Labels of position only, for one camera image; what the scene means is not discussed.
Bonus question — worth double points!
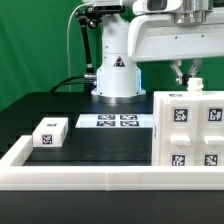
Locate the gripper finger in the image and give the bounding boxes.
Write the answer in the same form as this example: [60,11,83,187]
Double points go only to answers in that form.
[188,59,202,78]
[170,60,183,85]

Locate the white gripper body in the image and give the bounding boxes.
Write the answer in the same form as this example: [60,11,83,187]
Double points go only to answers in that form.
[127,9,224,62]

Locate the white cabinet body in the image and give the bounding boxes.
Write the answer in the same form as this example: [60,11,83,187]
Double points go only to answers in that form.
[152,78,224,167]

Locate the white cabinet door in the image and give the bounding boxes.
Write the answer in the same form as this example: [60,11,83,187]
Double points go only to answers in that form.
[160,100,199,166]
[199,100,224,167]

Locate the white cabinet top block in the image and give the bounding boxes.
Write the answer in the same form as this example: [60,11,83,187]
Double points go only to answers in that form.
[32,117,68,147]

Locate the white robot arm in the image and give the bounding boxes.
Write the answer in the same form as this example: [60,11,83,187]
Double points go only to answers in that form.
[82,0,224,103]

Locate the white flat tag plate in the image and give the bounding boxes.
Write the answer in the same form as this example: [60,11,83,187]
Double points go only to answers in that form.
[75,114,153,128]

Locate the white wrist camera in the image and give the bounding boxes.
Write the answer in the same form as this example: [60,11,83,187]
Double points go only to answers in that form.
[132,0,183,15]

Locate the black camera on mount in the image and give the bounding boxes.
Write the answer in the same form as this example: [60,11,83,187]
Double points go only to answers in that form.
[86,5,126,14]

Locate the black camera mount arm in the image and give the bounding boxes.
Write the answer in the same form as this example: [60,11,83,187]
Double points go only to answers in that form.
[75,6,102,75]

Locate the white cable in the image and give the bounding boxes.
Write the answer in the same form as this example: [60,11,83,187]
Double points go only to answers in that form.
[66,3,88,93]

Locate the black cable bundle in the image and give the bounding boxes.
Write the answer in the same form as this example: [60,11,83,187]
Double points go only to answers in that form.
[49,75,98,93]

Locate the white U-shaped table frame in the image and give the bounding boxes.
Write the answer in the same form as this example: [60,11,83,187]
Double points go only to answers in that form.
[0,135,224,191]

